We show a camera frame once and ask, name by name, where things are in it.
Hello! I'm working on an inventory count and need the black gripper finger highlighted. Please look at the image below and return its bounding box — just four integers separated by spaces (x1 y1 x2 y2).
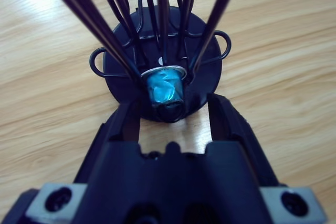
208 92 281 187
72 99 142 185

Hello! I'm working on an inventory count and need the blue coffee capsule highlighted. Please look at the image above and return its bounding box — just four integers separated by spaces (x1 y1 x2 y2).
140 64 188 109

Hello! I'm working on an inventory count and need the black wire capsule holder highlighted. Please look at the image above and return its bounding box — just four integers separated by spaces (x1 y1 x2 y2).
36 0 246 125

